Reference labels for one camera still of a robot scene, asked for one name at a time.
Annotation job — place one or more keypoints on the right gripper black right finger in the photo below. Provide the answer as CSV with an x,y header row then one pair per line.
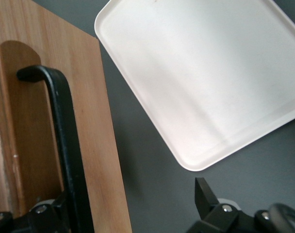
x,y
204,194

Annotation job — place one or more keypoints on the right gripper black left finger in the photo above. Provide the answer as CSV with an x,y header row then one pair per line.
x,y
60,201

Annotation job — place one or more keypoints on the wooden drawer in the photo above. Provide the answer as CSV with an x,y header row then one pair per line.
x,y
94,121

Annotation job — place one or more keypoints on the beige plastic tray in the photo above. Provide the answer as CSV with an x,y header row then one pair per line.
x,y
205,77

